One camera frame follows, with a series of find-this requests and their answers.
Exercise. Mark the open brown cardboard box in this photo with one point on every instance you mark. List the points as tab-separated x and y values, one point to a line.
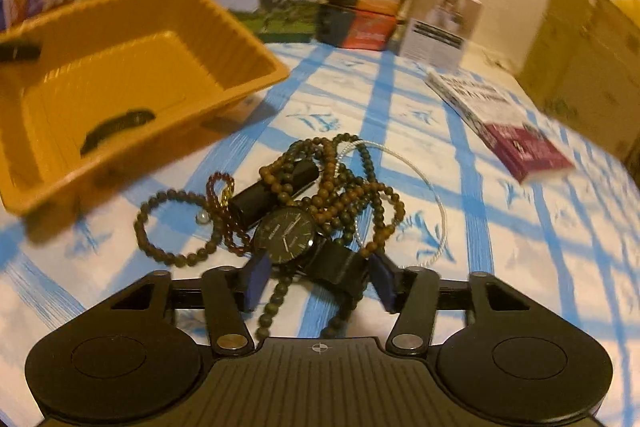
585	67

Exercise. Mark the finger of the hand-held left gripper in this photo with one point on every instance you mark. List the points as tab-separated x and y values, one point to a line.
20	52

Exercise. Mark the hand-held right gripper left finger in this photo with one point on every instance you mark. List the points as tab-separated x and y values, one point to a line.
257	282

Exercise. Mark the black wristwatch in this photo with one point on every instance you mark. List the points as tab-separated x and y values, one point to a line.
285	237

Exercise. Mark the white and maroon book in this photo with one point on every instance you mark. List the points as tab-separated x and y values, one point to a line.
525	147

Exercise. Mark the yellow plastic tray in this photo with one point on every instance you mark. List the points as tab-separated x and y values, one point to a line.
130	67

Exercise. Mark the small white product box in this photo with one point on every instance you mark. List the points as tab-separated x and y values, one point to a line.
440	22

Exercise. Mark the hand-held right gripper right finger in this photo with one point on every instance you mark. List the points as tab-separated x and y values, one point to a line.
382	282

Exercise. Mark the blue checked white cloth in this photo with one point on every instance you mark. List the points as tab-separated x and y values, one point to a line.
500	232

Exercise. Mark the black curved object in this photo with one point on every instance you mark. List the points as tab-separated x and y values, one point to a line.
117	130

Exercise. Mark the black cylindrical tube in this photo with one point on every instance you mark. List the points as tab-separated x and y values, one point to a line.
250	202

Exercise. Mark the black red instant noodle bowl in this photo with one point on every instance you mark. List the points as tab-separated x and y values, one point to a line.
365	29

